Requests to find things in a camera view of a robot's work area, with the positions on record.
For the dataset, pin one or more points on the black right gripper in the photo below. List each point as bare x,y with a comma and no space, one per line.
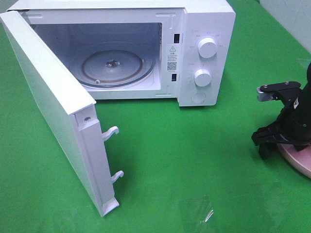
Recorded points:
295,124

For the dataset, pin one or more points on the round door release button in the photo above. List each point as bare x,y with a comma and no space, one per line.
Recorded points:
198,97

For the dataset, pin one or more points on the white lower timer knob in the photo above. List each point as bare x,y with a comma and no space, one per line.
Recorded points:
202,77

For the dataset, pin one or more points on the white microwave oven body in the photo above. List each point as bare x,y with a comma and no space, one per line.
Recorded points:
76,29

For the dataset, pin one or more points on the glass microwave turntable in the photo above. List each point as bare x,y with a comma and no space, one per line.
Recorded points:
115,68

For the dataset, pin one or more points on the pink round plate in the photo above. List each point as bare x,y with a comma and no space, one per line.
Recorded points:
300,160

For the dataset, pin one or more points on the clear tape patch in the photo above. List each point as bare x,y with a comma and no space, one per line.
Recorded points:
196,210

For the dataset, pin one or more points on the white upper power knob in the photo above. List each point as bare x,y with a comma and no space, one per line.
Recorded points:
207,47

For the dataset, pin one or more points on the white warning label sticker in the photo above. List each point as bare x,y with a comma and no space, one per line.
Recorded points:
171,57

